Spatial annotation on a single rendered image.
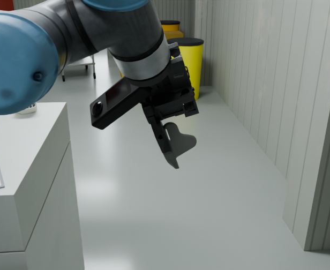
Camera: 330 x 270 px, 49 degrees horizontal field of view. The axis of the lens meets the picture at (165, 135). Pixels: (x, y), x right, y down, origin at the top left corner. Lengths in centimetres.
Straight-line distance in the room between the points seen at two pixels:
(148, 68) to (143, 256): 167
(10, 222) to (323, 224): 169
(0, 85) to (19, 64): 2
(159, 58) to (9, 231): 55
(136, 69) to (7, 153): 60
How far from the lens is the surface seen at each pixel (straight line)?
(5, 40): 29
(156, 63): 48
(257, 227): 233
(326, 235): 223
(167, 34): 576
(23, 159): 96
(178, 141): 60
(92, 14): 42
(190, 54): 435
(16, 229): 87
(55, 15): 42
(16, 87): 29
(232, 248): 215
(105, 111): 57
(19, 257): 91
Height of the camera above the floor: 137
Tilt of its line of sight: 23 degrees down
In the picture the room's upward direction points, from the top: straight up
